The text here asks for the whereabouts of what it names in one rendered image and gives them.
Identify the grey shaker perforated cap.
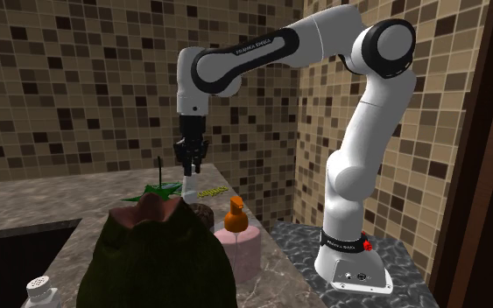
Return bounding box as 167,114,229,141
23,275,64,308

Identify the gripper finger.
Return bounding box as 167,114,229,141
193,139,211,176
173,138,194,178

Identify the green leaf plant dark stem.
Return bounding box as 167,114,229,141
120,155,184,203

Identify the dark brown door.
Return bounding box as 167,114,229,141
426,0,493,308

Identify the clear bottle yellow lettering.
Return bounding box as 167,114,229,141
180,173,230,207

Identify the brown round ball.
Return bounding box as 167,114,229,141
187,202,216,233

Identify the pink soap dispenser orange pump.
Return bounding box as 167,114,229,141
213,196,263,285

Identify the black sink basin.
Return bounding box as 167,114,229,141
0,218,83,308

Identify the dark green sack vase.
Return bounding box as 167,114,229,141
75,192,239,308

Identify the dark marbled robot stand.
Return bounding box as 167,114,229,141
269,220,440,308

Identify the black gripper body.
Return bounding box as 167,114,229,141
179,114,208,153

